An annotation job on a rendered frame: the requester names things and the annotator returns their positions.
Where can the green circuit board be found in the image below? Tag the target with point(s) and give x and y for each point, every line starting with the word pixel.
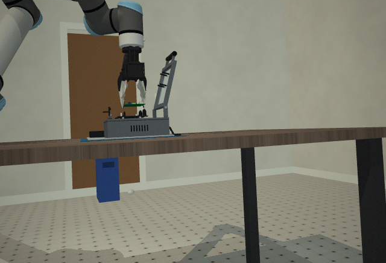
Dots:
pixel 134 104

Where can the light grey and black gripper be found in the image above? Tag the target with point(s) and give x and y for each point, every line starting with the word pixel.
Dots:
pixel 132 71

